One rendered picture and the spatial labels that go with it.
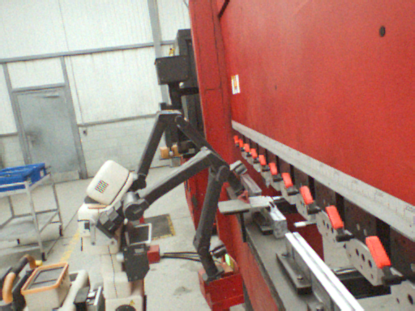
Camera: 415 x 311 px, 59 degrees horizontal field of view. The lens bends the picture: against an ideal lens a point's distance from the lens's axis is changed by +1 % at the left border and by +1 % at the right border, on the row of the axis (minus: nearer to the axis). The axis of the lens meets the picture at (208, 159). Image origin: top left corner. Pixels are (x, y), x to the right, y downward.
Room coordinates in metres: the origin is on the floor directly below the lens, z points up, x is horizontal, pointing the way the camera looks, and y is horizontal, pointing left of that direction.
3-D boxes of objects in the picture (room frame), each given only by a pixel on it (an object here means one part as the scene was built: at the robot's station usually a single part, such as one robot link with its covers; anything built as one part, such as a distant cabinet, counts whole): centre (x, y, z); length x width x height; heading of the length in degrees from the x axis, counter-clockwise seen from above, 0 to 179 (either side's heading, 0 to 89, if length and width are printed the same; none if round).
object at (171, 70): (3.19, 0.22, 1.53); 0.51 x 0.25 x 0.85; 9
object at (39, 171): (4.52, 2.34, 0.92); 0.50 x 0.36 x 0.18; 97
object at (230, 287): (1.61, 0.02, 0.75); 0.20 x 0.16 x 0.18; 16
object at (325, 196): (0.99, -0.35, 1.26); 0.15 x 0.09 x 0.17; 3
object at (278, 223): (1.91, -0.30, 0.92); 0.39 x 0.06 x 0.10; 3
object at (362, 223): (0.79, -0.36, 1.26); 0.15 x 0.09 x 0.17; 3
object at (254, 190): (2.51, -0.27, 0.92); 0.50 x 0.06 x 0.10; 3
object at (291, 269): (1.36, -0.28, 0.89); 0.30 x 0.05 x 0.03; 3
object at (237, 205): (1.96, -0.15, 1.00); 0.26 x 0.18 x 0.01; 93
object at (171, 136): (3.13, 0.30, 1.42); 0.45 x 0.12 x 0.36; 9
